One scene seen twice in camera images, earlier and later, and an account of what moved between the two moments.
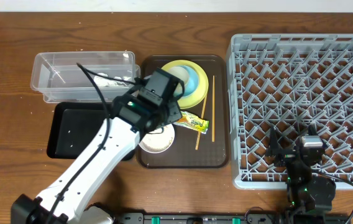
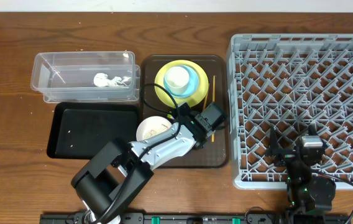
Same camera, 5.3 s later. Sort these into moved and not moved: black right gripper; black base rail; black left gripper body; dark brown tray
Moved: black left gripper body
Not moved: dark brown tray; black right gripper; black base rail
